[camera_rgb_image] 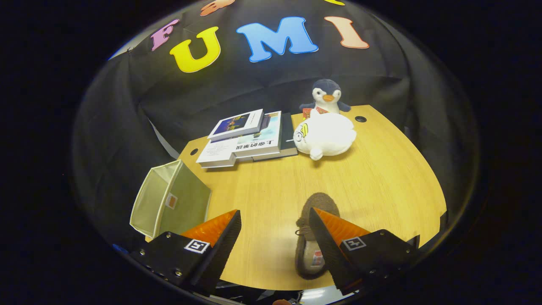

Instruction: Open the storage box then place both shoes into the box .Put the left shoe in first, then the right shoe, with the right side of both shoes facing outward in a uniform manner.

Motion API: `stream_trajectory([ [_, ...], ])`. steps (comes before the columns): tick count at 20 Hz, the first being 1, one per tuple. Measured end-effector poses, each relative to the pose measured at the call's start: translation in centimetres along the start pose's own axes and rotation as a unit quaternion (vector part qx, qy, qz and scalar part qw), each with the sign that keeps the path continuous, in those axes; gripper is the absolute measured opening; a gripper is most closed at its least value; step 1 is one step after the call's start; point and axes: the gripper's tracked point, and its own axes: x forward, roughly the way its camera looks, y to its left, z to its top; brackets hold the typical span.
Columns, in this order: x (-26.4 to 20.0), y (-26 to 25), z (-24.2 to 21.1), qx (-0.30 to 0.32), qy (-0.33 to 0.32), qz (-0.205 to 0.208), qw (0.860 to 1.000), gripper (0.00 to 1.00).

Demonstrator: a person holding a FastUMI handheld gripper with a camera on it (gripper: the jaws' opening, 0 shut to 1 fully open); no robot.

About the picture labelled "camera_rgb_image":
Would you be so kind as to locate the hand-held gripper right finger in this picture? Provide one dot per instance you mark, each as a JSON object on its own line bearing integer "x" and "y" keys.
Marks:
{"x": 328, "y": 254}

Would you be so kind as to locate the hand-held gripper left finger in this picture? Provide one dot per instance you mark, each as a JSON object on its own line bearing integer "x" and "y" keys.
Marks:
{"x": 220, "y": 254}

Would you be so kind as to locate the brown fuzzy shoe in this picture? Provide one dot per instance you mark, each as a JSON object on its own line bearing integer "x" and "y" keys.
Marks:
{"x": 322, "y": 200}

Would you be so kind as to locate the green fabric storage box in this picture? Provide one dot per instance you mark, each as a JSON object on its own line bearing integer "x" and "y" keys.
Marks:
{"x": 182, "y": 199}

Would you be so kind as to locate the plain white book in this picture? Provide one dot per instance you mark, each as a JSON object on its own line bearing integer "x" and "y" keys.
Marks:
{"x": 216, "y": 154}

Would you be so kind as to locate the white plush toy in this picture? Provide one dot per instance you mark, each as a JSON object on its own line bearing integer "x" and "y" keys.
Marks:
{"x": 326, "y": 135}

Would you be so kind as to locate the teal and white book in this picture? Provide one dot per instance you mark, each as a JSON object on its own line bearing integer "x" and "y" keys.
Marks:
{"x": 262, "y": 142}

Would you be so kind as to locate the dark cover book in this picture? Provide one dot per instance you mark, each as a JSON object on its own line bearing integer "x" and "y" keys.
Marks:
{"x": 288, "y": 135}

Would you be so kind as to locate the small blue picture book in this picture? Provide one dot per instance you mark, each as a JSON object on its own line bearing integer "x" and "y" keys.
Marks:
{"x": 235, "y": 123}

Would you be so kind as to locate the penguin plush toy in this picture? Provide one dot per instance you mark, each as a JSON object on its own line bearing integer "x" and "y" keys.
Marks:
{"x": 327, "y": 91}

